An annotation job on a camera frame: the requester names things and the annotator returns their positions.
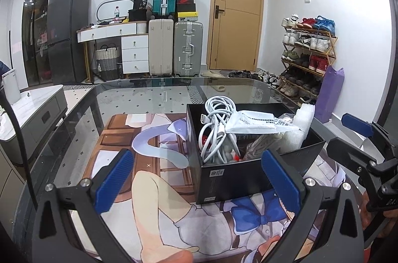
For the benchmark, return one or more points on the person's right hand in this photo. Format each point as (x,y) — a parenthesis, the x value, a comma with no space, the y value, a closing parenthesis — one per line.
(391,228)

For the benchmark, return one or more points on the black yellow shoe box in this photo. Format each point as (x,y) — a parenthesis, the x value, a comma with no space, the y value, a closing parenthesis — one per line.
(187,17)

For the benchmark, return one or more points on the grey marble-top cabinet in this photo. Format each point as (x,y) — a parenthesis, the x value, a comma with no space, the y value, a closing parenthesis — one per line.
(34,113)

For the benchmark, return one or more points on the printed desk mat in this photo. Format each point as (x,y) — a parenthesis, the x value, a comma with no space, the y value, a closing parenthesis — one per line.
(124,138)

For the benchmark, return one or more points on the white appliance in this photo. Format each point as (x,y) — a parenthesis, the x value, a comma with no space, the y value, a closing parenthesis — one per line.
(11,87)

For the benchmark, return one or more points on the black paper bag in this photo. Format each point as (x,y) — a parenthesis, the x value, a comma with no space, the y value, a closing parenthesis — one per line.
(140,1)

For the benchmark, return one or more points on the silver suitcase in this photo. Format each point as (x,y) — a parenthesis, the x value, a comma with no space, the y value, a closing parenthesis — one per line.
(188,47)

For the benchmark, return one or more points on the white ribbed bin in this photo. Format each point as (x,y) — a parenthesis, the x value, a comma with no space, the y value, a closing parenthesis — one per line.
(142,28)

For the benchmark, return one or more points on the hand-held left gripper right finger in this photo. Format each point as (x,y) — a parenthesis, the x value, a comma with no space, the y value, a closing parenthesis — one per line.
(281,182)

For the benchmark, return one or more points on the black cardboard box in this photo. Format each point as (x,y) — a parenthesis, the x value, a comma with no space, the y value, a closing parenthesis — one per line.
(230,179)

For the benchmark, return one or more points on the clear bubble wrap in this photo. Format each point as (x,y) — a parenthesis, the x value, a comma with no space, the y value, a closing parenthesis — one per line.
(298,129)

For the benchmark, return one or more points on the black sandals pair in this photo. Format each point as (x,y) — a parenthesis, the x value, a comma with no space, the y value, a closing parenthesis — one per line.
(242,74)

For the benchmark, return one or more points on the oval mirror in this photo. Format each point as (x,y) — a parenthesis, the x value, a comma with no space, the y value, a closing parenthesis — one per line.
(105,3)

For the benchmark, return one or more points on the wooden shoe rack with shoes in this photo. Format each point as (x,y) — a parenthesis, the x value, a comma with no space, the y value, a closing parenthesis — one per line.
(311,43)

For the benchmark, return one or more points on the white printed pouch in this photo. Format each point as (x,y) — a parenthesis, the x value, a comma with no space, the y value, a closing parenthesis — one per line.
(255,123)

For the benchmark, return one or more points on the wooden door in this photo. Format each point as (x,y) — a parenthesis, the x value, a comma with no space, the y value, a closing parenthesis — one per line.
(238,17)

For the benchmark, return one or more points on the beige slipper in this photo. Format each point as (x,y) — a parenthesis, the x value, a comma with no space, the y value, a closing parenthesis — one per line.
(212,73)

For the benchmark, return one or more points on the plastic water bottle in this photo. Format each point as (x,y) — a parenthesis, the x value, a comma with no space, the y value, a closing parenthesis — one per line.
(117,15)

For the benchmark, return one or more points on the black white sneakers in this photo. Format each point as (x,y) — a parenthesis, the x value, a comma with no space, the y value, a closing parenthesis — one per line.
(269,76)

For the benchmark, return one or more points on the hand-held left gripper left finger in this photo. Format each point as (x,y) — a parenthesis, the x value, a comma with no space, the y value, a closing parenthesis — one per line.
(115,182)

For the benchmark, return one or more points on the white vanity desk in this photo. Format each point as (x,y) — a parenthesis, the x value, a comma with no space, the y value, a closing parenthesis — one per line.
(135,47)

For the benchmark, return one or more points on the dark grey fridge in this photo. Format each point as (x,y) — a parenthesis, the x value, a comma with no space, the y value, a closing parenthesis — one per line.
(65,32)

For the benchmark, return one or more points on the beige suitcase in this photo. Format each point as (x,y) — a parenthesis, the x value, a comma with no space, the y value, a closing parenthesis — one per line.
(160,47)

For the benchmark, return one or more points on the purple bag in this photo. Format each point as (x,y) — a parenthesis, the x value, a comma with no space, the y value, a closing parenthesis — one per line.
(331,95)

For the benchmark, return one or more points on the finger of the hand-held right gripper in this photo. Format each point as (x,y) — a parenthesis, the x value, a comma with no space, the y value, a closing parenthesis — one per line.
(345,149)
(356,124)

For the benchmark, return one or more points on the glass display cabinet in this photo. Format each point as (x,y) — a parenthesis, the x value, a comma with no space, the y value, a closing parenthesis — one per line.
(34,32)

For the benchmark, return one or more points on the person's left hand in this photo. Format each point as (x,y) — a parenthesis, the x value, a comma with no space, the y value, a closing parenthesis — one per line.
(175,256)

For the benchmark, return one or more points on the wicker basket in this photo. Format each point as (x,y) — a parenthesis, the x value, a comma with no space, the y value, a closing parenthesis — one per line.
(107,59)

